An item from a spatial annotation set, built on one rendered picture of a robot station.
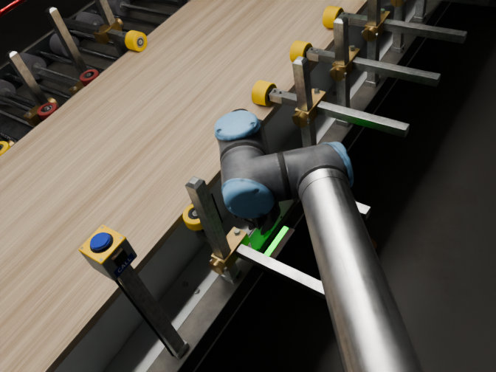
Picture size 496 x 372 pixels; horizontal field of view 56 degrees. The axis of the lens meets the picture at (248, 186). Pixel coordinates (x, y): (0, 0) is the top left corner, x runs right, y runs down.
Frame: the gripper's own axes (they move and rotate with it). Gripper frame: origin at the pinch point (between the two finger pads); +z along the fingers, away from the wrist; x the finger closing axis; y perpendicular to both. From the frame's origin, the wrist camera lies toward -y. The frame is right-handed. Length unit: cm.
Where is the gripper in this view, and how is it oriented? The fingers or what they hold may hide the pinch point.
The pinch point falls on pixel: (268, 224)
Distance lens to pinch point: 120.3
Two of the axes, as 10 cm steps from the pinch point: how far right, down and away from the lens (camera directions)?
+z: 1.8, 6.5, 7.4
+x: 8.1, 3.2, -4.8
